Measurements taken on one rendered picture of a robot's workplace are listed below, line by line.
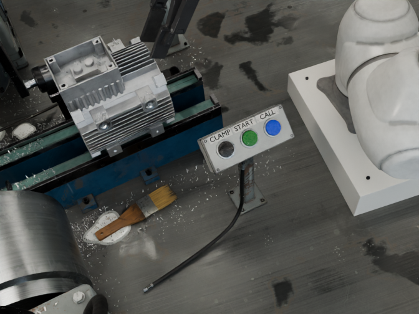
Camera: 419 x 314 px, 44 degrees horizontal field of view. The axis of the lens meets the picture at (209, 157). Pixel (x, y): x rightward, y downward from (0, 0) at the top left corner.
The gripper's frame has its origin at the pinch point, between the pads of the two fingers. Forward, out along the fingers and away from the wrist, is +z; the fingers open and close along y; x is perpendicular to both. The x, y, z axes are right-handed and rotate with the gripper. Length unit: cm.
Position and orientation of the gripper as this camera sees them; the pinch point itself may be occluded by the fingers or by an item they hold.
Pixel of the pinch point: (157, 35)
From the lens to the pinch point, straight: 98.5
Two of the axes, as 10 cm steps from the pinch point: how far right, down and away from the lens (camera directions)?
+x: 8.1, -0.8, 5.7
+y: 4.4, 7.3, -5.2
